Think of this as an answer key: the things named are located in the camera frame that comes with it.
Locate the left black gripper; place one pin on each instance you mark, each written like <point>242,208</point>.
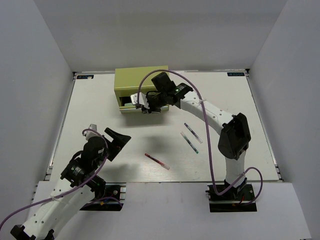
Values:
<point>119,141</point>

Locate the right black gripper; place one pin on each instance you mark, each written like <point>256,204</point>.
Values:
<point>151,109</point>

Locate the left blue corner label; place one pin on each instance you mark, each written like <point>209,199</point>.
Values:
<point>85,77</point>

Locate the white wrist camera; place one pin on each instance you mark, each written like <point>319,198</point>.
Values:
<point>139,100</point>
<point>90,132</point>

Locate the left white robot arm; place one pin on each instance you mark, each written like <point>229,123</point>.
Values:
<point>78,184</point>

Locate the right blue corner label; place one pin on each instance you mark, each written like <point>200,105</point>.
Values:
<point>236,74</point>

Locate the blue corner label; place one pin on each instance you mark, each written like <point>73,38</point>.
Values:
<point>236,74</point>
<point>85,77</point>

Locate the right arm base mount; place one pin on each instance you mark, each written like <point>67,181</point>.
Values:
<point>228,203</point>

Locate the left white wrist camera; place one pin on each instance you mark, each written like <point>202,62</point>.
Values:
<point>90,132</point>

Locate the green metal drawer box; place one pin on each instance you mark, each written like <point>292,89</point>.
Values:
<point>126,83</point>

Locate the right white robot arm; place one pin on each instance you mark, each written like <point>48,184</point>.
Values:
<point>232,129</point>

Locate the green gel pen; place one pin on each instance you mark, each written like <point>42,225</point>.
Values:
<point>189,142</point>

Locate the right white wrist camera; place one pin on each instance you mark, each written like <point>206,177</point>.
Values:
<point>139,100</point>

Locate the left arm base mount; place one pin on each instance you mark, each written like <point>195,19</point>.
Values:
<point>112,200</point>

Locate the red gel pen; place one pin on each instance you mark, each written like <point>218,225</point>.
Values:
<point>157,161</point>

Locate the purple gel pen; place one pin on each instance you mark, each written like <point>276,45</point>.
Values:
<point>193,133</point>

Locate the green highlighter marker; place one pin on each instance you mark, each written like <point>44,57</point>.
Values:
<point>129,104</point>

